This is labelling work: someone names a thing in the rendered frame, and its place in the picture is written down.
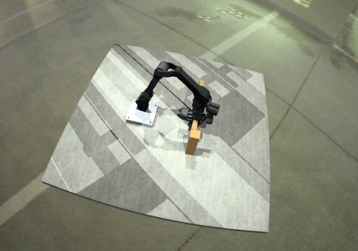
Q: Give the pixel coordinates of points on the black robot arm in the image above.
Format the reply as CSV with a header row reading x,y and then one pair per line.
x,y
201,100

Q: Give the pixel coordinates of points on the tan wooden block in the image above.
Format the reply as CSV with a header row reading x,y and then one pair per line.
x,y
192,142

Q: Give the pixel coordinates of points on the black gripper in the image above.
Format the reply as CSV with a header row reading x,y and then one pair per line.
x,y
196,114

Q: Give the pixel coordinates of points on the tan wooden board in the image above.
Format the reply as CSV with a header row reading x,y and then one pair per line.
x,y
195,121

